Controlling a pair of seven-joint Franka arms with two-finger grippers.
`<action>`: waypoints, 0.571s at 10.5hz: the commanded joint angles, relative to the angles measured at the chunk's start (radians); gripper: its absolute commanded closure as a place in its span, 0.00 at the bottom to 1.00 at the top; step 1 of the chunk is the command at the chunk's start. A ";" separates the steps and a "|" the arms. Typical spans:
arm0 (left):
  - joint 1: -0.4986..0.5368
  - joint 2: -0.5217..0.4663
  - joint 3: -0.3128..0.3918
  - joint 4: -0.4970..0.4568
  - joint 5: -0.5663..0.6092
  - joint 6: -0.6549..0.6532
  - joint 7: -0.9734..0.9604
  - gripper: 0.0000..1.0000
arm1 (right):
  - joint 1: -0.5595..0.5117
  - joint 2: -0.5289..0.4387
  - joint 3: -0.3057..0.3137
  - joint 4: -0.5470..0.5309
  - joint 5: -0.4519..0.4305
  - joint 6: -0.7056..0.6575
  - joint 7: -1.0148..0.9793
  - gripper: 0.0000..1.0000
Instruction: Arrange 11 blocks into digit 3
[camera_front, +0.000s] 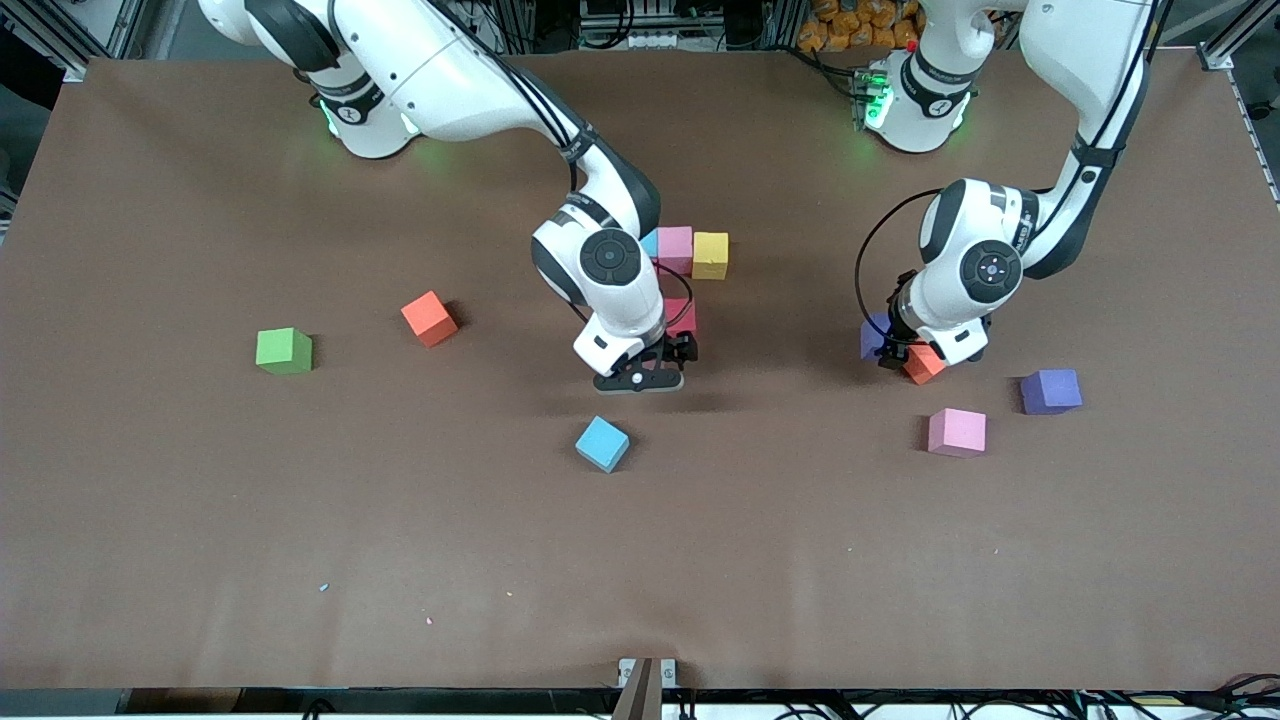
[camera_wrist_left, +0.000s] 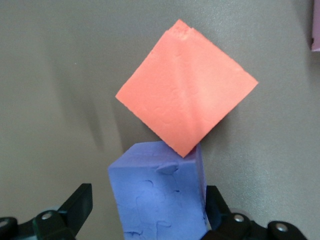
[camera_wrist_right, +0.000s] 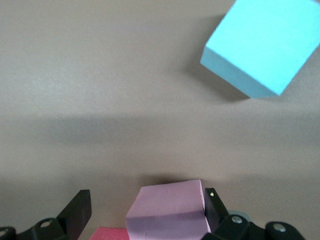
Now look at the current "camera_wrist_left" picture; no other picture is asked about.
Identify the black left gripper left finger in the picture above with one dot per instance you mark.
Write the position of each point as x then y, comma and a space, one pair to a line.
75, 212

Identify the pink foam block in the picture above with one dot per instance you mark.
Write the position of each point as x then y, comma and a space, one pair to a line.
316, 25

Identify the orange foam block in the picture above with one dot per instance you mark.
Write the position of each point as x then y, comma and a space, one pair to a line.
186, 87

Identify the purple foam block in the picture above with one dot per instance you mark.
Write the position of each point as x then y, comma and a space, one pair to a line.
157, 195

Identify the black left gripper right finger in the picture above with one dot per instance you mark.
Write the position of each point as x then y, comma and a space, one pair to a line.
225, 220

